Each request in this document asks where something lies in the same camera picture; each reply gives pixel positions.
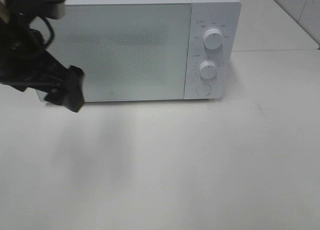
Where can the white microwave door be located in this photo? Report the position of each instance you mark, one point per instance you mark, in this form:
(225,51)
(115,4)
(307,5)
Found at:
(127,52)

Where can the round door release button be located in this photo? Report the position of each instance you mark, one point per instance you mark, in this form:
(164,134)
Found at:
(203,90)

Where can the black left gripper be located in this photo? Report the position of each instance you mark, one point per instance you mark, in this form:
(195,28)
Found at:
(25,35)

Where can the white microwave oven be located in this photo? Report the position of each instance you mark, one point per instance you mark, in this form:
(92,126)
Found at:
(204,14)

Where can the white upper power knob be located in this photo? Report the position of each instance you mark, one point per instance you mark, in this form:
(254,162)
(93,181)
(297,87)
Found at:
(212,38)

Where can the white timer knob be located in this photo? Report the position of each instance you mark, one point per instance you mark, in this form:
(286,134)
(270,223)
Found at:
(208,70)

